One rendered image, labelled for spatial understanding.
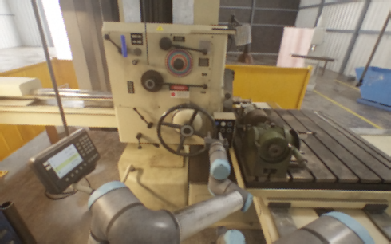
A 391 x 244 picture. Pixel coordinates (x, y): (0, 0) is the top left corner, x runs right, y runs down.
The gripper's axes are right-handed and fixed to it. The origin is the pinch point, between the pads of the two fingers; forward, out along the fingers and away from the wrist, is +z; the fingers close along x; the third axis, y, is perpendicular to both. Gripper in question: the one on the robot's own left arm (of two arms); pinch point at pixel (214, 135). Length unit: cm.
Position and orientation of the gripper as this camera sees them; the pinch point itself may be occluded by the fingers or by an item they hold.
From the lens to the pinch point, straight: 120.5
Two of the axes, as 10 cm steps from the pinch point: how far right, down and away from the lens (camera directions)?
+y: 1.3, -8.8, -4.6
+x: -9.9, -1.1, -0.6
